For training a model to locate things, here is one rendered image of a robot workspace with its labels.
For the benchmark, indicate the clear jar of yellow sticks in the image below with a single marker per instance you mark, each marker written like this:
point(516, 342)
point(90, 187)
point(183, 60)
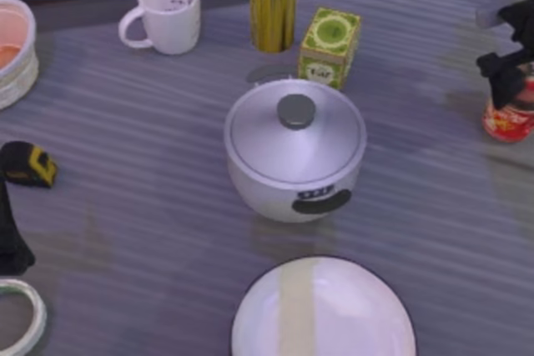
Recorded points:
point(273, 6)

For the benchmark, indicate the metallic pot lid, grey knob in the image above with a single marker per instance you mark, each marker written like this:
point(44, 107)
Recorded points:
point(267, 143)

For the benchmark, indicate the red can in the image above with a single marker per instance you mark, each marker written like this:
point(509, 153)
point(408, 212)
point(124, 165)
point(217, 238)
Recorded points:
point(510, 121)

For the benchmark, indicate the black and yellow tape measure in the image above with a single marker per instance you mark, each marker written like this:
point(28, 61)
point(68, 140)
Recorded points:
point(29, 162)

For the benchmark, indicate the green tea box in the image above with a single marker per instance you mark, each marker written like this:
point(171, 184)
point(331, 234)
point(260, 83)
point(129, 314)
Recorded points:
point(324, 48)

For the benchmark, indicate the white mug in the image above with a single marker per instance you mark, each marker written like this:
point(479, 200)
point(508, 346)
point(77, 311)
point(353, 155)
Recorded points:
point(172, 18)

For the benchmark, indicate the white bowl with pink inside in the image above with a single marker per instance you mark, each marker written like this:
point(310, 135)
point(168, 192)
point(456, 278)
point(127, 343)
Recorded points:
point(16, 60)

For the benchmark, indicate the white pot with lid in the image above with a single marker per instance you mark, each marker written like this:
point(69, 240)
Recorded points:
point(271, 193)

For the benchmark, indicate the white plate with beige stripe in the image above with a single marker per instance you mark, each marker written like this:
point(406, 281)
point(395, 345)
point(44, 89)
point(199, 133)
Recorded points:
point(334, 314)

